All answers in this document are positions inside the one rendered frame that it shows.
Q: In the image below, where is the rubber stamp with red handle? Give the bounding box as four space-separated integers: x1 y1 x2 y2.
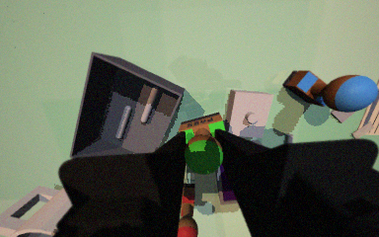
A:
178 183 198 237

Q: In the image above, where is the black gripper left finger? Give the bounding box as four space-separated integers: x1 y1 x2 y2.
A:
58 131 187 237

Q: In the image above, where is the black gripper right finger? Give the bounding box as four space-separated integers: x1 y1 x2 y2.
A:
214 129 379 237

